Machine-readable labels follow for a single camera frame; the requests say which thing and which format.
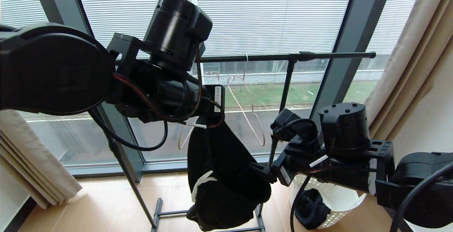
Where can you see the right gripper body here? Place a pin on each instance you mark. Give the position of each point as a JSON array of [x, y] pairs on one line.
[[336, 173]]

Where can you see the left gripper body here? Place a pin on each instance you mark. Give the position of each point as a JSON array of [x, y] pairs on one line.
[[177, 97]]

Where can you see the pink clothes hanger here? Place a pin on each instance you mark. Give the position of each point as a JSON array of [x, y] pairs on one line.
[[184, 138], [253, 115]]

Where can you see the black shorts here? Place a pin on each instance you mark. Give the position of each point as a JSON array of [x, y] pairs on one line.
[[226, 161]]

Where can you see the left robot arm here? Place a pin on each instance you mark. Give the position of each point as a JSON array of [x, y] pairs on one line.
[[53, 69]]

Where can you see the white laundry basket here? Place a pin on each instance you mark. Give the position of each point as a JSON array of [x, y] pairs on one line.
[[343, 200]]

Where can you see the heap of clothes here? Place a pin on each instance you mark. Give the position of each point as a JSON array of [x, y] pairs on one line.
[[311, 209]]

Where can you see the black clothes rack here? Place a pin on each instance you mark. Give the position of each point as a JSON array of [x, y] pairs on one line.
[[318, 55]]

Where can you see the beige curtain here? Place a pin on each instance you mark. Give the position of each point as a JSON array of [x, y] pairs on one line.
[[407, 65], [32, 161]]

